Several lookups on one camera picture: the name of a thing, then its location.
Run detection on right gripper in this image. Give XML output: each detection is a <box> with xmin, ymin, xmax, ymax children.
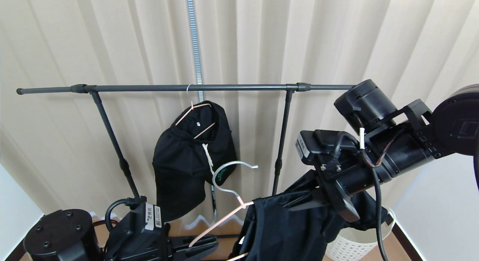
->
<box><xmin>318</xmin><ymin>130</ymin><xmax>445</xmax><ymax>223</ymax></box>

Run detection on black garment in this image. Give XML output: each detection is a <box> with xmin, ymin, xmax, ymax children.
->
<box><xmin>228</xmin><ymin>170</ymin><xmax>390</xmax><ymax>261</ymax></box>

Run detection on pink clothes hanger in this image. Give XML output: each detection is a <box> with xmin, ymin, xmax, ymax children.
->
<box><xmin>188</xmin><ymin>160</ymin><xmax>260</xmax><ymax>261</ymax></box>
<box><xmin>175</xmin><ymin>84</ymin><xmax>217</xmax><ymax>139</ymax></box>

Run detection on black shorts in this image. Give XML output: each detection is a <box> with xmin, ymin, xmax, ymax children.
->
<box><xmin>152</xmin><ymin>100</ymin><xmax>238</xmax><ymax>223</ymax></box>

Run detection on white laundry basket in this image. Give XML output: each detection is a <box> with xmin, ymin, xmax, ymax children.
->
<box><xmin>324</xmin><ymin>208</ymin><xmax>396</xmax><ymax>261</ymax></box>

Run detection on black clothes rack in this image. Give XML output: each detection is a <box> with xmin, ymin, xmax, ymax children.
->
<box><xmin>16</xmin><ymin>82</ymin><xmax>355</xmax><ymax>240</ymax></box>

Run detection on beige curtain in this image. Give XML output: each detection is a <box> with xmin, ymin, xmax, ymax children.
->
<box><xmin>0</xmin><ymin>0</ymin><xmax>479</xmax><ymax>226</ymax></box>

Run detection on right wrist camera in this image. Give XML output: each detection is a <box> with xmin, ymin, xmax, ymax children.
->
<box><xmin>295</xmin><ymin>129</ymin><xmax>360</xmax><ymax>172</ymax></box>

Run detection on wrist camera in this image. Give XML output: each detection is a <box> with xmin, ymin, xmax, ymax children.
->
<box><xmin>295</xmin><ymin>129</ymin><xmax>360</xmax><ymax>172</ymax></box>
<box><xmin>104</xmin><ymin>202</ymin><xmax>166</xmax><ymax>261</ymax></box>

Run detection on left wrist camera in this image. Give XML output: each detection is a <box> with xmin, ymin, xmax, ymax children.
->
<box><xmin>104</xmin><ymin>202</ymin><xmax>166</xmax><ymax>261</ymax></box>

